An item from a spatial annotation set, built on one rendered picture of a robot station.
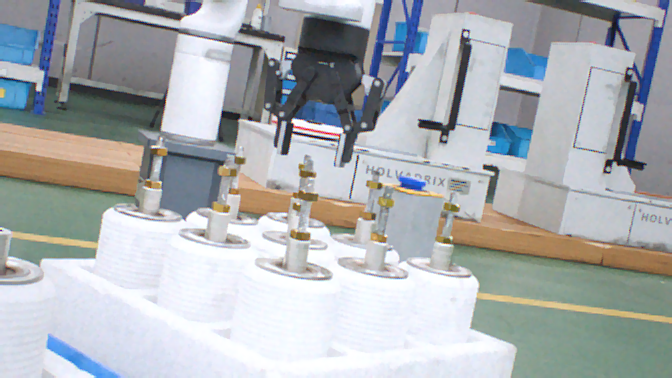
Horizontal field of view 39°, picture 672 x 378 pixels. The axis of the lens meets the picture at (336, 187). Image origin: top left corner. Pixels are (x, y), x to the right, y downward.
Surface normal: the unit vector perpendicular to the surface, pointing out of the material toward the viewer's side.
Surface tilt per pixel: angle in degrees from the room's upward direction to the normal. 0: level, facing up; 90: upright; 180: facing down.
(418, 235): 90
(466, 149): 90
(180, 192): 90
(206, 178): 90
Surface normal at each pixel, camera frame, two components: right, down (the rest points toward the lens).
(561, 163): -0.93, -0.15
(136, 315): -0.67, -0.06
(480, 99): 0.30, 0.15
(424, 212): 0.72, 0.21
